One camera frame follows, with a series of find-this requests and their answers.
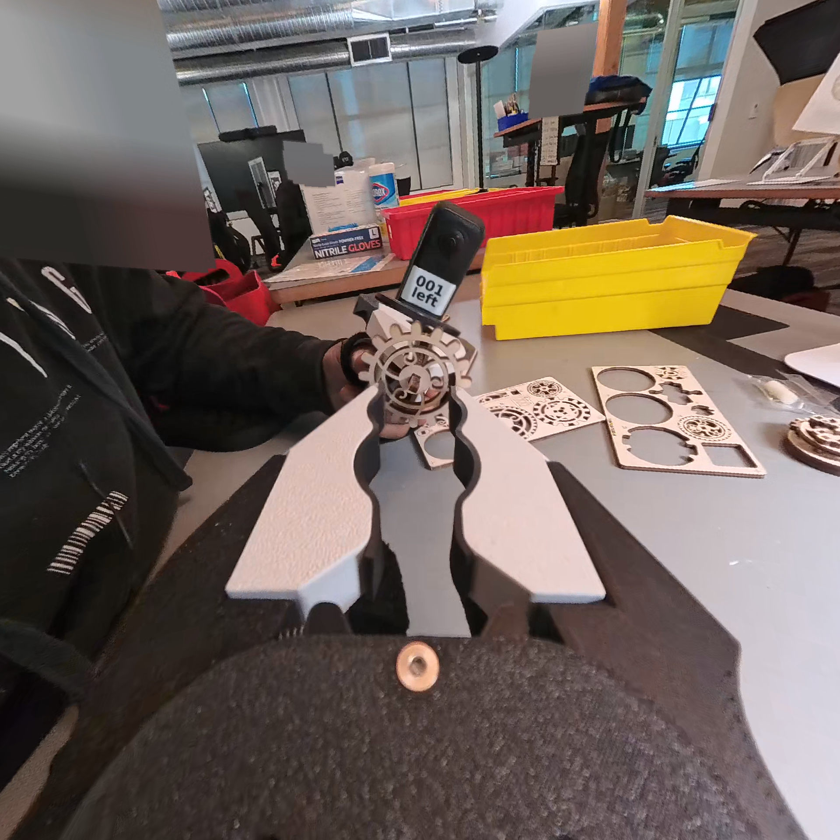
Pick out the flat blue white packet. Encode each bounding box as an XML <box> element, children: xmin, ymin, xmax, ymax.
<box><xmin>266</xmin><ymin>252</ymin><xmax>396</xmax><ymax>284</ymax></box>

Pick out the round wooden gear assembly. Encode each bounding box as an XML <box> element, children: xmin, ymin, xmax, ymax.
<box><xmin>784</xmin><ymin>413</ymin><xmax>840</xmax><ymax>476</ymax></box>

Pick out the wood-edged side table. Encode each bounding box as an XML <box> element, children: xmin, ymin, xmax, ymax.
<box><xmin>266</xmin><ymin>249</ymin><xmax>490</xmax><ymax>308</ymax></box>

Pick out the white wipes canister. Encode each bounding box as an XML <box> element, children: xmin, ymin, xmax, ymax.
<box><xmin>367</xmin><ymin>162</ymin><xmax>401</xmax><ymax>212</ymax></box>

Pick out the wooden sheet with round holes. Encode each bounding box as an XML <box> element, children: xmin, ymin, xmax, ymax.
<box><xmin>591</xmin><ymin>364</ymin><xmax>767</xmax><ymax>479</ymax></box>

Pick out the nitrile gloves box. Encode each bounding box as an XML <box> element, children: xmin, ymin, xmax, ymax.
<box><xmin>310</xmin><ymin>223</ymin><xmax>385</xmax><ymax>261</ymax></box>

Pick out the person's left hand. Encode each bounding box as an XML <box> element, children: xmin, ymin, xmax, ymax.
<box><xmin>323</xmin><ymin>338</ymin><xmax>413</xmax><ymax>441</ymax></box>

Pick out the red bag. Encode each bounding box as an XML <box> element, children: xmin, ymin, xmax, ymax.
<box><xmin>167</xmin><ymin>258</ymin><xmax>278</xmax><ymax>327</ymax></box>

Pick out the white folding stand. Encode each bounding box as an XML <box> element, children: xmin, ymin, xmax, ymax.
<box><xmin>748</xmin><ymin>136</ymin><xmax>840</xmax><ymax>186</ymax></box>

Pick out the white paper box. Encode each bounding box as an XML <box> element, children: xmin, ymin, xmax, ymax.
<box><xmin>301</xmin><ymin>169</ymin><xmax>378</xmax><ymax>234</ymax></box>

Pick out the wooden column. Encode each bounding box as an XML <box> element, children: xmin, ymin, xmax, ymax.
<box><xmin>592</xmin><ymin>0</ymin><xmax>630</xmax><ymax>89</ymax></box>

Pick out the red plastic bin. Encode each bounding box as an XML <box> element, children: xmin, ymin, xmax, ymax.
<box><xmin>381</xmin><ymin>185</ymin><xmax>565</xmax><ymax>261</ymax></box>

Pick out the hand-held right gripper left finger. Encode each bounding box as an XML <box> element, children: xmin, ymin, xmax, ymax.
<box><xmin>224</xmin><ymin>386</ymin><xmax>387</xmax><ymax>610</ymax></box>

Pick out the wooden standing desk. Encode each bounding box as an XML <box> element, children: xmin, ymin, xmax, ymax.
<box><xmin>492</xmin><ymin>98</ymin><xmax>652</xmax><ymax>191</ymax></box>

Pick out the clear plastic bag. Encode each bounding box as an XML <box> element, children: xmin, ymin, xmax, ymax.
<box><xmin>745</xmin><ymin>373</ymin><xmax>840</xmax><ymax>424</ymax></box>

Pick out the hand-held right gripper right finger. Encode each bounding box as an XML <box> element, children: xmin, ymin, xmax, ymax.
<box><xmin>449</xmin><ymin>391</ymin><xmax>608</xmax><ymax>610</ymax></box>

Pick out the black office chair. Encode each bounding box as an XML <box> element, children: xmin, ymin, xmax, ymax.
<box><xmin>553</xmin><ymin>128</ymin><xmax>614</xmax><ymax>229</ymax></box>

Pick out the grey desk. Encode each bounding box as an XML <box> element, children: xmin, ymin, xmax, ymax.
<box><xmin>141</xmin><ymin>285</ymin><xmax>840</xmax><ymax>840</ymax></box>

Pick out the grey far table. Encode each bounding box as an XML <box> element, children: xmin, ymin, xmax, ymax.
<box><xmin>644</xmin><ymin>176</ymin><xmax>840</xmax><ymax>263</ymax></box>

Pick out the silver air duct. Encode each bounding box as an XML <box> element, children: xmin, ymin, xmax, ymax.
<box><xmin>157</xmin><ymin>0</ymin><xmax>506</xmax><ymax>89</ymax></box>

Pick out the wooden sheet with gears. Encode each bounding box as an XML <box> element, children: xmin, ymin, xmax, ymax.
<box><xmin>410</xmin><ymin>375</ymin><xmax>608</xmax><ymax>472</ymax></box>

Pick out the white air vent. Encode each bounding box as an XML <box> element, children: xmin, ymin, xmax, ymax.
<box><xmin>346</xmin><ymin>33</ymin><xmax>393</xmax><ymax>67</ymax></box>

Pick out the black floor lamp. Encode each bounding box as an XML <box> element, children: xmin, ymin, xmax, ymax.
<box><xmin>457</xmin><ymin>45</ymin><xmax>501</xmax><ymax>193</ymax></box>

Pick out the blue bag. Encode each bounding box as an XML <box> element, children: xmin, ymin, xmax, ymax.
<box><xmin>586</xmin><ymin>74</ymin><xmax>655</xmax><ymax>107</ymax></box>

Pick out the large wooden gear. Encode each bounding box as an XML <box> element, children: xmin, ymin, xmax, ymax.
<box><xmin>360</xmin><ymin>320</ymin><xmax>479</xmax><ymax>435</ymax></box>

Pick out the black softbox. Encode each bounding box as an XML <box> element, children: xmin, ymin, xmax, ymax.
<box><xmin>751</xmin><ymin>0</ymin><xmax>840</xmax><ymax>88</ymax></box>

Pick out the yellow plastic bin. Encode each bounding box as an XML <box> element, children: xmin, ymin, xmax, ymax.
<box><xmin>480</xmin><ymin>215</ymin><xmax>757</xmax><ymax>343</ymax></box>

